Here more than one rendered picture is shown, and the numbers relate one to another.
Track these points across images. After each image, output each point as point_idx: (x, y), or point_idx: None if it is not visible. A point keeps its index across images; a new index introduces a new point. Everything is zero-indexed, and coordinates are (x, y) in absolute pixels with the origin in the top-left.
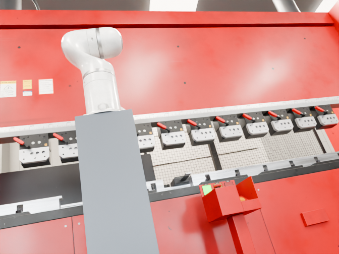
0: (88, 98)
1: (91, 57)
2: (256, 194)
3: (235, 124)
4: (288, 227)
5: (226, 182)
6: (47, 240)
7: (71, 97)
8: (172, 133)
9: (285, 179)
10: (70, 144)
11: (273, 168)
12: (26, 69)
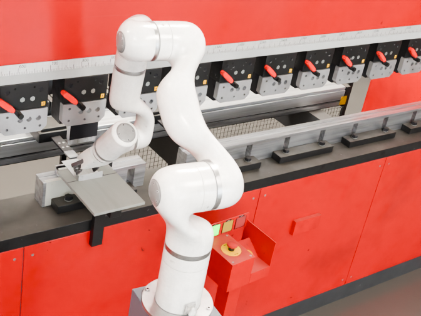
0: (173, 288)
1: (197, 241)
2: (269, 261)
3: (285, 73)
4: (272, 236)
5: (239, 217)
6: None
7: (36, 8)
8: None
9: (302, 179)
10: (20, 111)
11: (296, 141)
12: None
